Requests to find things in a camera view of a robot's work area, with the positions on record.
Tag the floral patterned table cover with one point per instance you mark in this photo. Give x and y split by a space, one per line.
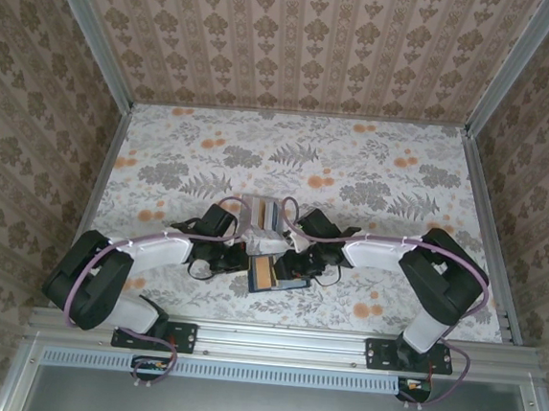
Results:
294 313

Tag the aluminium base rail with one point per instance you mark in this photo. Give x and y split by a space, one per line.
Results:
281 343

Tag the clear acrylic card stand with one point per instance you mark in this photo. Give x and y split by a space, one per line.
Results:
261 243

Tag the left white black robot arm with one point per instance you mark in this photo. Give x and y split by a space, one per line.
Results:
164 251

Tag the dark blue card holder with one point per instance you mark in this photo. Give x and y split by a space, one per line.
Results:
296 284

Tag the aluminium table side rail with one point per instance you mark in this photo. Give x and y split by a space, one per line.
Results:
94 199
485 209

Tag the gold credit card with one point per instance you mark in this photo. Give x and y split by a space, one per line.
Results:
263 273
258 213

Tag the blue credit card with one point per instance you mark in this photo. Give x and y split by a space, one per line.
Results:
272 215

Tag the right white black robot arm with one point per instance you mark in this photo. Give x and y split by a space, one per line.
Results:
376 255

